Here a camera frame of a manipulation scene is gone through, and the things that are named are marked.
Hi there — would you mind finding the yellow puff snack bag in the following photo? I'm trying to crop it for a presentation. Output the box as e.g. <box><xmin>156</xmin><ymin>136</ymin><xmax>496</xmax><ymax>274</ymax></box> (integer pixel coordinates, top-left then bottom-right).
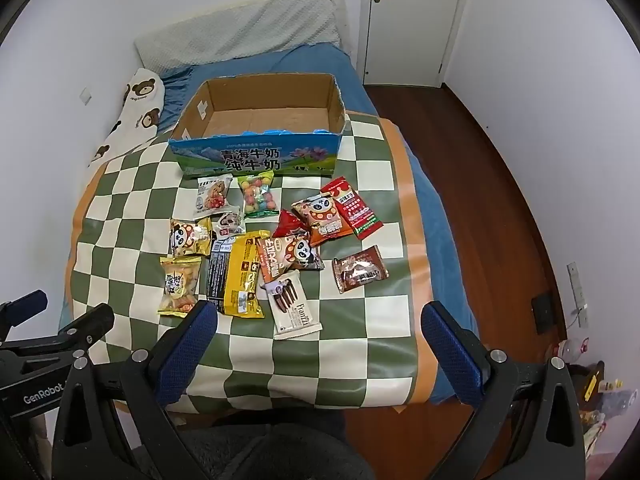
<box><xmin>157</xmin><ymin>256</ymin><xmax>202</xmax><ymax>318</ymax></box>

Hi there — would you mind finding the yellow black snack pack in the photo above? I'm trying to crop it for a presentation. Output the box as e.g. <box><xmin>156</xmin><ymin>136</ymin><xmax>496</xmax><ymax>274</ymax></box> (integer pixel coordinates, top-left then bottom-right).
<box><xmin>206</xmin><ymin>230</ymin><xmax>269</xmax><ymax>318</ymax></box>

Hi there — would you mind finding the white nut snack pack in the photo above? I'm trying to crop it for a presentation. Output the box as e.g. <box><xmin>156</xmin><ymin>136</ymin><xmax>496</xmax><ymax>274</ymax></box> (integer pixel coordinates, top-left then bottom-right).
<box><xmin>193</xmin><ymin>174</ymin><xmax>234</xmax><ymax>220</ymax></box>

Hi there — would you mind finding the beige Franzzi cookie pack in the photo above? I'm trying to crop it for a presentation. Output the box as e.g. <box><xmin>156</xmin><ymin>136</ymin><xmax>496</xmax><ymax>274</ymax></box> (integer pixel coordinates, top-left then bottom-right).
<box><xmin>262</xmin><ymin>270</ymin><xmax>322</xmax><ymax>340</ymax></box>

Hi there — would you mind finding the colourful candy ball bag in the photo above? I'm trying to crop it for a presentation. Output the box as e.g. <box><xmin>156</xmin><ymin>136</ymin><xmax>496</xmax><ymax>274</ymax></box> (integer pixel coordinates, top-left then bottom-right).
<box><xmin>238</xmin><ymin>170</ymin><xmax>278</xmax><ymax>218</ymax></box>

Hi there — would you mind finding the brown biscuit pack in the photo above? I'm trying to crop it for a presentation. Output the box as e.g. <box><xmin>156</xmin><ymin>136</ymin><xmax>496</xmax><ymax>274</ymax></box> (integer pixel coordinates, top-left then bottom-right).
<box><xmin>332</xmin><ymin>245</ymin><xmax>390</xmax><ymax>294</ymax></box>

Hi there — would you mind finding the small red snack pack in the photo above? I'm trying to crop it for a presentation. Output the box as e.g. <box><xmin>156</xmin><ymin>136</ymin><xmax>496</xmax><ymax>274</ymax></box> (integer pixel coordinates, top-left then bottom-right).
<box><xmin>272</xmin><ymin>209</ymin><xmax>308</xmax><ymax>237</ymax></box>

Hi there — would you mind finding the orange panda snack bag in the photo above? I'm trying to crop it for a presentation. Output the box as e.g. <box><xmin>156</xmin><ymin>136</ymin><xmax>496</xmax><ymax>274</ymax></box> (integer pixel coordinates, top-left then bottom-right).
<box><xmin>292</xmin><ymin>192</ymin><xmax>352</xmax><ymax>247</ymax></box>

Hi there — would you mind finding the red crown snack pack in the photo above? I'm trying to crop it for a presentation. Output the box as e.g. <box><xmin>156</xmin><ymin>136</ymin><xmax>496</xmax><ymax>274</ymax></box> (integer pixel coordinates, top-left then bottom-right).
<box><xmin>321</xmin><ymin>177</ymin><xmax>383</xmax><ymax>240</ymax></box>

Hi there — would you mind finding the yellow panda snack bag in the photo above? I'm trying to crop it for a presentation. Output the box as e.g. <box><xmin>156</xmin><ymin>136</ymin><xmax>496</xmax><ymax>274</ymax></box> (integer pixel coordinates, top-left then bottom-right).
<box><xmin>169</xmin><ymin>218</ymin><xmax>213</xmax><ymax>257</ymax></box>

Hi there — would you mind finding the blue bed sheet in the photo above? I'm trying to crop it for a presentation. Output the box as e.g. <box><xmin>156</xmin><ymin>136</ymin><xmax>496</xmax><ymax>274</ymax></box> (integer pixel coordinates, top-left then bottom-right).
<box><xmin>63</xmin><ymin>44</ymin><xmax>477</xmax><ymax>414</ymax></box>

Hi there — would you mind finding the small white snack pack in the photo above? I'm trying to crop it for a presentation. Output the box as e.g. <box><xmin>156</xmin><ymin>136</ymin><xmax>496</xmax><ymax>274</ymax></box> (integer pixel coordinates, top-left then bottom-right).
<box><xmin>212</xmin><ymin>208</ymin><xmax>246</xmax><ymax>240</ymax></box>

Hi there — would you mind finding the green white checkered mat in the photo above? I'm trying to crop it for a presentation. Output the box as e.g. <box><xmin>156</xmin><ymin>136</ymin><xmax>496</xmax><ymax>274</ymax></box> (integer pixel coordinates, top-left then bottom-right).
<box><xmin>66</xmin><ymin>114</ymin><xmax>438</xmax><ymax>413</ymax></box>

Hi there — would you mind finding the bear print white cloth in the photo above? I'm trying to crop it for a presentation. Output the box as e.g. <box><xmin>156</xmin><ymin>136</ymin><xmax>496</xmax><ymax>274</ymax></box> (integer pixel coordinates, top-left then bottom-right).
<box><xmin>90</xmin><ymin>68</ymin><xmax>165</xmax><ymax>168</ymax></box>

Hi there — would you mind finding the cardboard milk box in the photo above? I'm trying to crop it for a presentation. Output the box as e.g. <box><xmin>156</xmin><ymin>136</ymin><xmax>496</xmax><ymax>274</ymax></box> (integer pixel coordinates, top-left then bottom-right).
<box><xmin>168</xmin><ymin>73</ymin><xmax>347</xmax><ymax>178</ymax></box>

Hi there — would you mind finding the grey white pillow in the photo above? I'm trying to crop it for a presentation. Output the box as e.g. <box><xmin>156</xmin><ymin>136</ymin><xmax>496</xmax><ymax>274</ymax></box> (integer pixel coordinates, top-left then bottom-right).
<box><xmin>134</xmin><ymin>0</ymin><xmax>352</xmax><ymax>74</ymax></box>

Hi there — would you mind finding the white door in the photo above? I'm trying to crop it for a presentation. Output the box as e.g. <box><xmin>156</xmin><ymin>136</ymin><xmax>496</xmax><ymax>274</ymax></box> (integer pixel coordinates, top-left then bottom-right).
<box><xmin>362</xmin><ymin>0</ymin><xmax>464</xmax><ymax>87</ymax></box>

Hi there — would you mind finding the white wall switch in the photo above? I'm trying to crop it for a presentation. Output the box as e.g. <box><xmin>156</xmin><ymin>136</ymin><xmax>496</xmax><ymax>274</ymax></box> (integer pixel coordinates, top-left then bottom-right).
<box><xmin>79</xmin><ymin>88</ymin><xmax>92</xmax><ymax>105</ymax></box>

